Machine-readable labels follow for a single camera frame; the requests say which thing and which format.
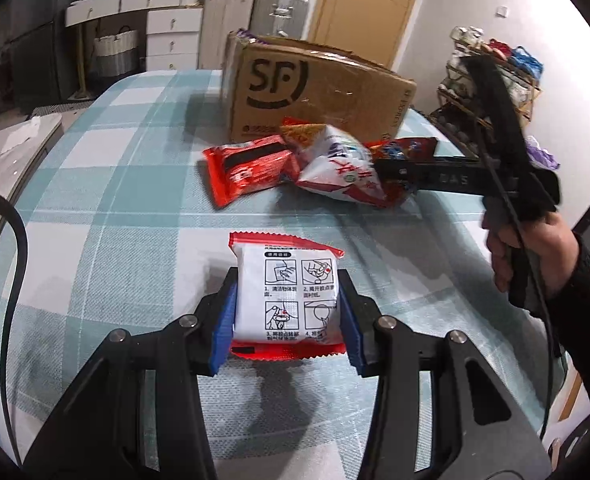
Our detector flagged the silver suitcase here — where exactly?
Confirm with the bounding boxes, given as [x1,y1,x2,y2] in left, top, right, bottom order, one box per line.
[251,0,308,41]

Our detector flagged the red chocolate snack packet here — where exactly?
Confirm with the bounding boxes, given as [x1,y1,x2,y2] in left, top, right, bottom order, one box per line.
[203,135,301,209]

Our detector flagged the wooden shoe rack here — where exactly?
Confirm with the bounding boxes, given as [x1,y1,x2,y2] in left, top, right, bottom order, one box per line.
[435,45,543,161]

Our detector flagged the white desk with drawers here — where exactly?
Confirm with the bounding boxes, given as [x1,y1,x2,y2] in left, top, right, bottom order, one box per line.
[65,0,206,71]

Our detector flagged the white red orange snack packet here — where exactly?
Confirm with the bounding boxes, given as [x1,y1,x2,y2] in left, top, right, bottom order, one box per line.
[280,117,416,209]

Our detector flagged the white suitcase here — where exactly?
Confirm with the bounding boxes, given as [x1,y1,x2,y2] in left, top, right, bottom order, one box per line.
[197,0,257,71]

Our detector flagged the wooden door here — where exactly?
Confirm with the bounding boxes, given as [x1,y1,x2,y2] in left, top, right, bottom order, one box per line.
[307,0,428,68]

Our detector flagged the white packet with red edges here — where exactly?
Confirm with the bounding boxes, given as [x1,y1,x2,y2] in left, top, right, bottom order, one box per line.
[228,231,347,361]

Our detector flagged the patterned rug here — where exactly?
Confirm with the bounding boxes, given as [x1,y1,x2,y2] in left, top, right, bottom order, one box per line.
[25,97,96,121]

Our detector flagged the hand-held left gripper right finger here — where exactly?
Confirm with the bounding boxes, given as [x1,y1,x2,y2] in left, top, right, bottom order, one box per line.
[336,269,553,480]

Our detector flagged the teal checked tablecloth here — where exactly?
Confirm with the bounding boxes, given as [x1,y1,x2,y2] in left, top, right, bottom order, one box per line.
[0,67,568,480]

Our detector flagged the grey side table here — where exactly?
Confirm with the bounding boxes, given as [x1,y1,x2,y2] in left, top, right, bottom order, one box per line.
[0,112,66,281]

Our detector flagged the thin black cable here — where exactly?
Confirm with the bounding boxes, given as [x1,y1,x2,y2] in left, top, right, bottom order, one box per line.
[475,110,556,441]

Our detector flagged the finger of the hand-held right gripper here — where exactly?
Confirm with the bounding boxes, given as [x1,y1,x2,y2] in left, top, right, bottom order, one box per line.
[372,156,482,194]

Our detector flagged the white tissue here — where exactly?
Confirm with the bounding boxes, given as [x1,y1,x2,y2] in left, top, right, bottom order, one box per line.
[0,117,43,153]

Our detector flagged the dark grey fridge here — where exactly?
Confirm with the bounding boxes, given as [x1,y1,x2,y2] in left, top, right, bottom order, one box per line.
[10,22,83,108]

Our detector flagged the brown cardboard box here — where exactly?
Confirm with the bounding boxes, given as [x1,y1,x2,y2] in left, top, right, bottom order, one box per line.
[220,30,418,143]

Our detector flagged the person's right hand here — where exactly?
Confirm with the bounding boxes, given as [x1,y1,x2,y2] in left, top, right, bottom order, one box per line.
[485,210,583,293]

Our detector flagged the person's right forearm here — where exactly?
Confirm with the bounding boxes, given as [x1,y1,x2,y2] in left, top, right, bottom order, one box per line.
[508,232,590,411]

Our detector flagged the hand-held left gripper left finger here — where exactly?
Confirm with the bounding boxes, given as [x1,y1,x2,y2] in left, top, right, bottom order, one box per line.
[22,266,240,480]

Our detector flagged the rows of shoes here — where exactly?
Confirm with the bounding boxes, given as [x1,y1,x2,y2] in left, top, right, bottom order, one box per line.
[442,25,543,156]

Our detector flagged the purple bag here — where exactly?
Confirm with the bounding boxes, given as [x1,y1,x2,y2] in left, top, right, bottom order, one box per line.
[525,135,560,171]

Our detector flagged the woven laundry basket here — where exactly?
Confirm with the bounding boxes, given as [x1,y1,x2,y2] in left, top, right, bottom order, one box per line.
[92,27,140,78]

